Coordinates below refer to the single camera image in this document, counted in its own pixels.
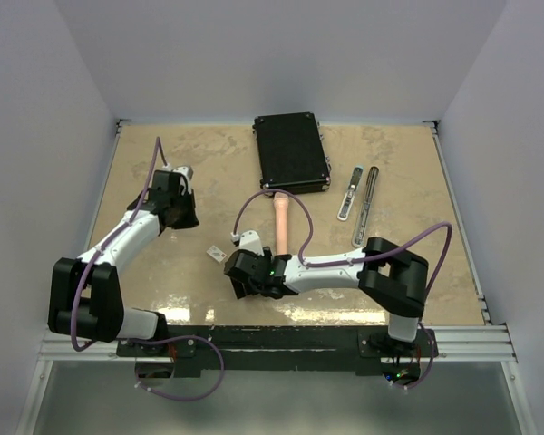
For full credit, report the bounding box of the black base bar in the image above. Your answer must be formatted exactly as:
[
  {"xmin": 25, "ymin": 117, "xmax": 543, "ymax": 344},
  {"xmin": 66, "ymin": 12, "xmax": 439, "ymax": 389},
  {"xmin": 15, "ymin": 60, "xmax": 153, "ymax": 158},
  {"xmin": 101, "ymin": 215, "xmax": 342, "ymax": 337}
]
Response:
[{"xmin": 117, "ymin": 325, "xmax": 439, "ymax": 381}]

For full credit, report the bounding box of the small white card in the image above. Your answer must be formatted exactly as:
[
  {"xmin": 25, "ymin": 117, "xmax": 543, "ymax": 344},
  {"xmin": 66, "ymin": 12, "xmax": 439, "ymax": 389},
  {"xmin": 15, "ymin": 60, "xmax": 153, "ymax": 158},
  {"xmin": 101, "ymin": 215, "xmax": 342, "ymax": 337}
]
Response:
[{"xmin": 207, "ymin": 245, "xmax": 227, "ymax": 264}]

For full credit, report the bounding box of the pink toy microphone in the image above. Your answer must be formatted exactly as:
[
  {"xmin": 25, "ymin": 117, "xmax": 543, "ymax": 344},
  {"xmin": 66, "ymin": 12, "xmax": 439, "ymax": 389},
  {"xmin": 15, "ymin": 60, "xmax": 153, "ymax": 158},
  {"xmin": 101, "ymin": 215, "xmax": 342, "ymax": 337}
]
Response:
[{"xmin": 273, "ymin": 192, "xmax": 289, "ymax": 255}]

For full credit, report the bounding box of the light blue stapler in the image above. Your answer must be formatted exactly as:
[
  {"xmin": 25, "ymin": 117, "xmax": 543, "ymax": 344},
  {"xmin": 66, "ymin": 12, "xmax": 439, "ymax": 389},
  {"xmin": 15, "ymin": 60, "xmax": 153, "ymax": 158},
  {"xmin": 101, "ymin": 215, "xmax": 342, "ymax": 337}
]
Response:
[{"xmin": 337, "ymin": 165, "xmax": 364, "ymax": 221}]

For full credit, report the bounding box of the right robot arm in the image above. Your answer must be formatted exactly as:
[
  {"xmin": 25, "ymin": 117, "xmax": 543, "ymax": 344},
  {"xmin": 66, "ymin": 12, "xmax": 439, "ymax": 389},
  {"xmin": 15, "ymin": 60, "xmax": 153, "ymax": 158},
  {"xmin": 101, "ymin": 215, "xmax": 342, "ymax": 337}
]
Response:
[{"xmin": 224, "ymin": 237, "xmax": 429, "ymax": 356}]

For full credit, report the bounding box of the black hard case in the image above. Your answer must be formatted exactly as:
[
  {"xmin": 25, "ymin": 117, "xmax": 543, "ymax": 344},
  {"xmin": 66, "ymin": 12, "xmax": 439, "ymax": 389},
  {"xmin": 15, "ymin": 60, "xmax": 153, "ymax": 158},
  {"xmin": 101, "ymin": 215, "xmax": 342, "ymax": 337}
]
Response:
[{"xmin": 252, "ymin": 111, "xmax": 331, "ymax": 194}]

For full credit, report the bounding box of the purple cable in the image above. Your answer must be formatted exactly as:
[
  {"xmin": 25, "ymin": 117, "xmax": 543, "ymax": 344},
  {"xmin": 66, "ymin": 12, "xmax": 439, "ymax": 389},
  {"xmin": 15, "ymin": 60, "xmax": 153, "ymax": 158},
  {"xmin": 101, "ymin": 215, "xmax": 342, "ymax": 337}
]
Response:
[
  {"xmin": 70, "ymin": 137, "xmax": 226, "ymax": 402},
  {"xmin": 233, "ymin": 188, "xmax": 453, "ymax": 391}
]

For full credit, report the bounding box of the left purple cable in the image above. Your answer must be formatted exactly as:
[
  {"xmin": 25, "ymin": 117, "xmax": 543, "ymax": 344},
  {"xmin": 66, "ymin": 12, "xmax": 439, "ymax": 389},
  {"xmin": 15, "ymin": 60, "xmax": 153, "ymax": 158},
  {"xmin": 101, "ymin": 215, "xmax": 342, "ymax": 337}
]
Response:
[{"xmin": 70, "ymin": 137, "xmax": 226, "ymax": 402}]

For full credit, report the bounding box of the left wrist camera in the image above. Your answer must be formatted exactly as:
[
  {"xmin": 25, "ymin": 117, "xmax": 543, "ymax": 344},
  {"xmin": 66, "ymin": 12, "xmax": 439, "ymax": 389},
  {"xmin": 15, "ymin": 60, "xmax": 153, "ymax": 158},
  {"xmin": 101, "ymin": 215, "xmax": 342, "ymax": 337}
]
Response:
[{"xmin": 172, "ymin": 165, "xmax": 194, "ymax": 194}]

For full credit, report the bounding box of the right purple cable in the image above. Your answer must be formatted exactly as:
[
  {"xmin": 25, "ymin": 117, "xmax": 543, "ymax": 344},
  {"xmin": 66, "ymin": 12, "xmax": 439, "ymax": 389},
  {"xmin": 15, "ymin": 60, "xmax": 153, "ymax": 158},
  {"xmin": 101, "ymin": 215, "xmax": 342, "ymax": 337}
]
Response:
[{"xmin": 233, "ymin": 188, "xmax": 453, "ymax": 391}]

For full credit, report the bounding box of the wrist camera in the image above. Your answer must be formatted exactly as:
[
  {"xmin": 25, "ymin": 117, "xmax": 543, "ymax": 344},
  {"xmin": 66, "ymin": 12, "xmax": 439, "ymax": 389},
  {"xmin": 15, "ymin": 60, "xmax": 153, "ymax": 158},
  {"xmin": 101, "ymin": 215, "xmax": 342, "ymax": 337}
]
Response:
[
  {"xmin": 172, "ymin": 165, "xmax": 194, "ymax": 194},
  {"xmin": 231, "ymin": 230, "xmax": 264, "ymax": 256}
]

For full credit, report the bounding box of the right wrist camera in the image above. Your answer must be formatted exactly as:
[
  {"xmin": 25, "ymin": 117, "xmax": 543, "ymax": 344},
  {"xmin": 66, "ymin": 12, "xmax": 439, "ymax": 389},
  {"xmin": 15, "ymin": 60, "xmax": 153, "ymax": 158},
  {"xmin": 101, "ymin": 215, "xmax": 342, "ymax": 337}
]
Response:
[{"xmin": 231, "ymin": 230, "xmax": 264, "ymax": 256}]

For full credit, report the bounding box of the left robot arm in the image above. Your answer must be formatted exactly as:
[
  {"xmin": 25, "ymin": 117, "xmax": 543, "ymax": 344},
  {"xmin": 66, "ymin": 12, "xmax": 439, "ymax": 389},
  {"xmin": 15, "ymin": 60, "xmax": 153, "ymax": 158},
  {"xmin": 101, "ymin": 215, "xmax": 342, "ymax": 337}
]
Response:
[{"xmin": 47, "ymin": 166, "xmax": 199, "ymax": 355}]

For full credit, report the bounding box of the grey stapler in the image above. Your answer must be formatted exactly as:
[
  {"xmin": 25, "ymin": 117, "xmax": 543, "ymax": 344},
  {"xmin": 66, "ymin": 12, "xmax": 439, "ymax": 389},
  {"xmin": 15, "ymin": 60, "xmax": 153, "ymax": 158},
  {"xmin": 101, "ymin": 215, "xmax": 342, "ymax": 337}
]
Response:
[{"xmin": 352, "ymin": 166, "xmax": 379, "ymax": 247}]

